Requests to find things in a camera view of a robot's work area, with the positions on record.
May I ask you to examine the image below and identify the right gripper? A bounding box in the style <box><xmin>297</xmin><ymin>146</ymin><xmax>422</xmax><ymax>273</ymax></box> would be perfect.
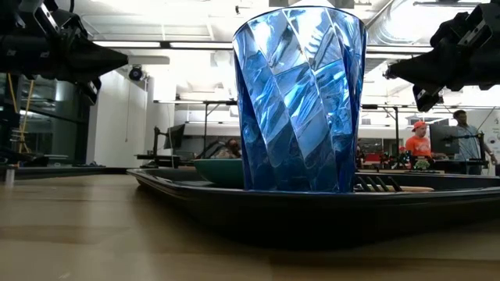
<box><xmin>384</xmin><ymin>2</ymin><xmax>500</xmax><ymax>113</ymax></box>

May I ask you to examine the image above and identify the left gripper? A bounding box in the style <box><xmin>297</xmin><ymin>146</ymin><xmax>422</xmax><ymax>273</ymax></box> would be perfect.
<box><xmin>23</xmin><ymin>0</ymin><xmax>129</xmax><ymax>106</ymax></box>

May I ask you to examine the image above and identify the iridescent blue fork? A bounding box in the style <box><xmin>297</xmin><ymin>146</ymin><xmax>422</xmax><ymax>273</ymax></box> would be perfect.
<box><xmin>354</xmin><ymin>174</ymin><xmax>404</xmax><ymax>193</ymax></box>

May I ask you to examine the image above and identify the blue faceted plastic cup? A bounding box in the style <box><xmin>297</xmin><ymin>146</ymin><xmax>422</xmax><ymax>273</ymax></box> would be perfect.
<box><xmin>232</xmin><ymin>5</ymin><xmax>368</xmax><ymax>194</ymax></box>

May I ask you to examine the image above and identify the teal plate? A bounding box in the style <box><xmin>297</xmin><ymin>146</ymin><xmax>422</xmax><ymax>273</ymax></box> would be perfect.
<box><xmin>193</xmin><ymin>158</ymin><xmax>245</xmax><ymax>190</ymax></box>

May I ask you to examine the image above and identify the black rectangular tray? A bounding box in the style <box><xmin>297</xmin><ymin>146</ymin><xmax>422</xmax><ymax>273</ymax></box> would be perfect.
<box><xmin>127</xmin><ymin>167</ymin><xmax>500</xmax><ymax>251</ymax></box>

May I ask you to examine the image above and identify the fluorescent light strip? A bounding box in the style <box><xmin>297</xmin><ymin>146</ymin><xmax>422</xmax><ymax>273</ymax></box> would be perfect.
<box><xmin>366</xmin><ymin>44</ymin><xmax>434</xmax><ymax>55</ymax></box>
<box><xmin>92</xmin><ymin>40</ymin><xmax>162</xmax><ymax>49</ymax></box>
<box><xmin>169</xmin><ymin>41</ymin><xmax>234</xmax><ymax>50</ymax></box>

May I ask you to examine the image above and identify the black computer monitor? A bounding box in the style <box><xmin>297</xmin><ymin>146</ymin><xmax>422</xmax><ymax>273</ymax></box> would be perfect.
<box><xmin>162</xmin><ymin>123</ymin><xmax>187</xmax><ymax>151</ymax></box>
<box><xmin>429</xmin><ymin>123</ymin><xmax>461</xmax><ymax>156</ymax></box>

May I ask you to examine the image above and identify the person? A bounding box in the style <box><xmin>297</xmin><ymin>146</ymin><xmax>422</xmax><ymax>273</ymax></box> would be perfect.
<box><xmin>214</xmin><ymin>137</ymin><xmax>243</xmax><ymax>160</ymax></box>
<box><xmin>405</xmin><ymin>120</ymin><xmax>435</xmax><ymax>159</ymax></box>
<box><xmin>452</xmin><ymin>109</ymin><xmax>499</xmax><ymax>176</ymax></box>

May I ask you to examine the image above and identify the black surveillance camera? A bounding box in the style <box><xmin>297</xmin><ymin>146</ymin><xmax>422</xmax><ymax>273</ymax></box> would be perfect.
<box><xmin>128</xmin><ymin>65</ymin><xmax>144</xmax><ymax>83</ymax></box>

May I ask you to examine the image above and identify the silver ventilation duct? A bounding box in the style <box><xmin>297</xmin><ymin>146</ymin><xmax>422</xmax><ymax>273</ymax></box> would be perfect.
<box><xmin>366</xmin><ymin>0</ymin><xmax>435</xmax><ymax>45</ymax></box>

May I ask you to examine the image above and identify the black metal station frame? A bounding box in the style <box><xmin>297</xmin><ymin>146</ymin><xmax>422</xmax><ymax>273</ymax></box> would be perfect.
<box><xmin>361</xmin><ymin>103</ymin><xmax>500</xmax><ymax>158</ymax></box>
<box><xmin>154</xmin><ymin>99</ymin><xmax>238</xmax><ymax>159</ymax></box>

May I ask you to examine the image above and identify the black metal rig frame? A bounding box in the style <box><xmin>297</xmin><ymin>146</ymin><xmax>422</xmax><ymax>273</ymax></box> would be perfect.
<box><xmin>0</xmin><ymin>155</ymin><xmax>130</xmax><ymax>184</ymax></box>

